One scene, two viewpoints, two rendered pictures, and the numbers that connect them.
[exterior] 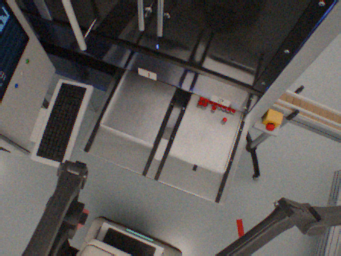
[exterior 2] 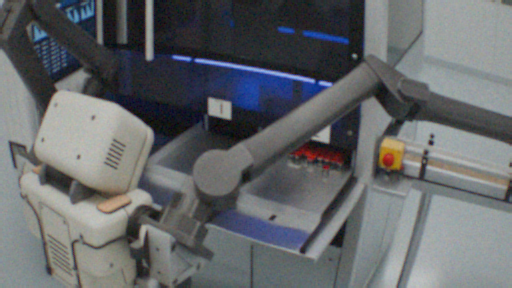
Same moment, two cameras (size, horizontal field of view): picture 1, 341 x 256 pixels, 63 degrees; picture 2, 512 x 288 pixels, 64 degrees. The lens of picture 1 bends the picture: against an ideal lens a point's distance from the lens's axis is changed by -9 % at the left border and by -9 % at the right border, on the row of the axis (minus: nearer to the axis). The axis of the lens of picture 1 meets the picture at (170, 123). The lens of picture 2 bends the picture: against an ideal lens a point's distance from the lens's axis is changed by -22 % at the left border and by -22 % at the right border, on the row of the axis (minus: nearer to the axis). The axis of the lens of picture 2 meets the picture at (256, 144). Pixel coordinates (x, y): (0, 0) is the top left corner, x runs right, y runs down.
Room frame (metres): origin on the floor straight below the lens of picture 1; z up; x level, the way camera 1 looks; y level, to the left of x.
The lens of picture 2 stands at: (-0.86, -0.42, 1.70)
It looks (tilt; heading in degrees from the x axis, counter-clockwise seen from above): 27 degrees down; 16
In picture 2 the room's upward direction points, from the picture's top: 1 degrees clockwise
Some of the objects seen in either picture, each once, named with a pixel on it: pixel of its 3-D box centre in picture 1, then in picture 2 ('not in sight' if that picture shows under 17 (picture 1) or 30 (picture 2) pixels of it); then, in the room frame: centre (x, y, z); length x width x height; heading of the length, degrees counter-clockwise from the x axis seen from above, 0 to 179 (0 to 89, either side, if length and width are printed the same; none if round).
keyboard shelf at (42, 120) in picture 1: (55, 120); not in sight; (0.39, 0.58, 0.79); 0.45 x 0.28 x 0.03; 176
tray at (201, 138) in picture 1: (209, 127); (302, 179); (0.45, -0.18, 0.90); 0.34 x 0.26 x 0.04; 168
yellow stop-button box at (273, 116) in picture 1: (272, 117); (392, 153); (0.52, -0.45, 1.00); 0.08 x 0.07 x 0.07; 168
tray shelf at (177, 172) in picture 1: (169, 129); (240, 184); (0.42, 0.00, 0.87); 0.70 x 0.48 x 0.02; 78
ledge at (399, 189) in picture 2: (268, 119); (393, 182); (0.55, -0.47, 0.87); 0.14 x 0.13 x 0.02; 168
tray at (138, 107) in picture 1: (140, 102); (205, 153); (0.52, 0.16, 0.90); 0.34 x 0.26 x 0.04; 168
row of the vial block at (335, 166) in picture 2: (217, 106); (316, 161); (0.56, -0.20, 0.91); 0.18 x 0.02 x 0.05; 78
